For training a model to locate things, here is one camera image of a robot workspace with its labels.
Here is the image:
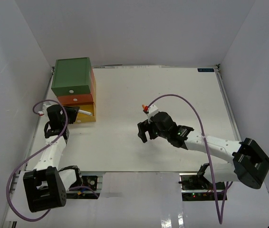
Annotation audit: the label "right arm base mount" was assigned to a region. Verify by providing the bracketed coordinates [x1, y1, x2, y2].
[178, 163, 232, 201]

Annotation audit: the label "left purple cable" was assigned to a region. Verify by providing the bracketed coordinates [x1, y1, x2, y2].
[7, 99, 99, 222]

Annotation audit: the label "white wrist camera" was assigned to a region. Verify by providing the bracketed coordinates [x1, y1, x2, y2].
[143, 104, 159, 123]
[38, 102, 51, 116]

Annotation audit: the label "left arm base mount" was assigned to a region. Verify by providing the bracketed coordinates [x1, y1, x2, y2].
[67, 175, 103, 200]

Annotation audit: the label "orange drawer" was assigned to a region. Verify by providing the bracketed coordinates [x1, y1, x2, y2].
[57, 94, 95, 105]

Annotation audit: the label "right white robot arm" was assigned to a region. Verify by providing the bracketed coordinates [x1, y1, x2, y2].
[137, 112, 269, 190]

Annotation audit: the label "green top drawer box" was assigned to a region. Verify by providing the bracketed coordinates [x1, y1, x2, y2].
[51, 57, 93, 97]

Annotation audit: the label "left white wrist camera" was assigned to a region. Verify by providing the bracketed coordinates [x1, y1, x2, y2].
[38, 102, 51, 116]

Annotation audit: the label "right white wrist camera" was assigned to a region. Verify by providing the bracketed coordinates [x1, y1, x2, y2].
[143, 104, 159, 123]

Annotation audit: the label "purple cable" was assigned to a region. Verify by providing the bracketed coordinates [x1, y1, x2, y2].
[7, 99, 99, 222]
[147, 94, 232, 225]

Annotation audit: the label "stacked orange yellow drawers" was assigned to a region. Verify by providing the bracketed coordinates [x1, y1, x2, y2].
[91, 69, 96, 104]

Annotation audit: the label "salmon cap thin pen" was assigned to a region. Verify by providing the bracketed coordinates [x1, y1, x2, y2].
[78, 109, 93, 116]

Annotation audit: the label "blue logo sticker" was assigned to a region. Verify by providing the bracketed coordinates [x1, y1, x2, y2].
[197, 68, 214, 73]

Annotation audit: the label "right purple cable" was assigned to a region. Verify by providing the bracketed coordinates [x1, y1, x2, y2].
[147, 94, 232, 225]

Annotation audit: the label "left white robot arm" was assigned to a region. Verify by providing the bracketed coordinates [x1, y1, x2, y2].
[23, 104, 83, 212]

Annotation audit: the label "yellow bottom drawer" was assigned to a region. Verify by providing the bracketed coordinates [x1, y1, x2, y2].
[67, 102, 96, 124]

